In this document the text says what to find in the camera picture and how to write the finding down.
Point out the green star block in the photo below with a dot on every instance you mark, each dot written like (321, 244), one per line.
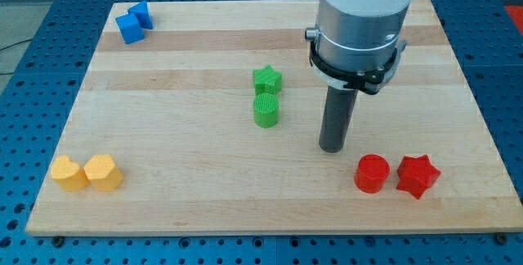
(267, 80)

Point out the red cylinder block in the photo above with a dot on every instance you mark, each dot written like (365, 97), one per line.
(371, 174)

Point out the green cylinder block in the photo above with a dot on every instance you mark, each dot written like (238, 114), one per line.
(266, 110)

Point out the yellow heart block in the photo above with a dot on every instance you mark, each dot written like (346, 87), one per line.
(68, 174)

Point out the wooden board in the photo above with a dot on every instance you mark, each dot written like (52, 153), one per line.
(175, 111)

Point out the red star block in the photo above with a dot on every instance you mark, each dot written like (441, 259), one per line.
(416, 175)

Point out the blue cube block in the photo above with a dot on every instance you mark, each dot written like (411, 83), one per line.
(130, 28)

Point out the yellow hexagon block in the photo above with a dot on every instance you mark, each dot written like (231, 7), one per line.
(103, 173)

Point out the blue triangle block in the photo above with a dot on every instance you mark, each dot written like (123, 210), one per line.
(142, 13)

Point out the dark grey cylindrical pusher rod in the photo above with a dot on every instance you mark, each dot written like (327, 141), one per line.
(338, 109)

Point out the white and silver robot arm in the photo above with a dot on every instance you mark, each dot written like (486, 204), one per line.
(355, 44)

